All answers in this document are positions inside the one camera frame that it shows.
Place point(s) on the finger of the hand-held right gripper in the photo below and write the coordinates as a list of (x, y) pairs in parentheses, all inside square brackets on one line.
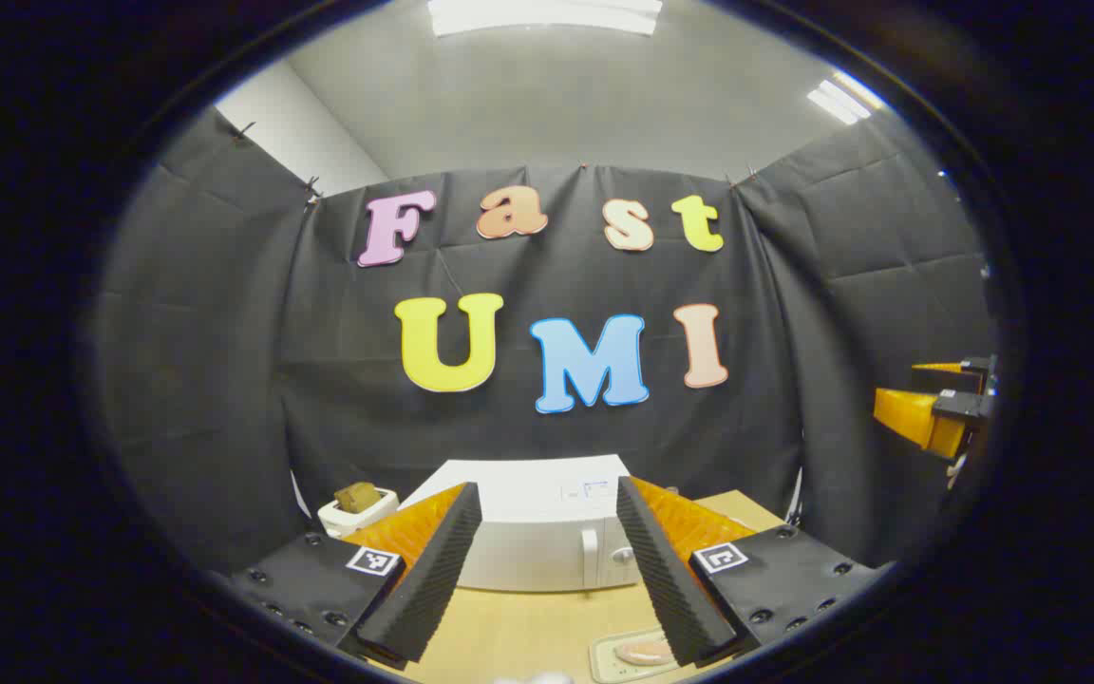
[(908, 408), (976, 369)]

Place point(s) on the white microwave oven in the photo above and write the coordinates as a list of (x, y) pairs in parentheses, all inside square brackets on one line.
[(537, 532)]

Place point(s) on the ceiling light panel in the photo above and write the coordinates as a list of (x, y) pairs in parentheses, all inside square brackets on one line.
[(846, 100), (547, 14)]

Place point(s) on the black backdrop cloth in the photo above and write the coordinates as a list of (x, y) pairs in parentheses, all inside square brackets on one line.
[(224, 380)]

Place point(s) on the cream square plate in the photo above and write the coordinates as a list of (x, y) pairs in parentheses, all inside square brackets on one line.
[(609, 665)]

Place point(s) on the white toaster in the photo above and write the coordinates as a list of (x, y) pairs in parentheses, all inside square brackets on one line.
[(357, 521)]

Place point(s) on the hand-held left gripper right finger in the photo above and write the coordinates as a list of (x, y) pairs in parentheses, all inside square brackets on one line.
[(666, 579)]

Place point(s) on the brown toast slice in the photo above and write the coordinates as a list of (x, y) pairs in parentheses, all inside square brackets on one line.
[(357, 496)]

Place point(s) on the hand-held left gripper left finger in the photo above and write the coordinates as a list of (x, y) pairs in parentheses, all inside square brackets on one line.
[(433, 579)]

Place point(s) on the pink bread roll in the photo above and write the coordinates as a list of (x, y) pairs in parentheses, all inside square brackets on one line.
[(644, 652)]

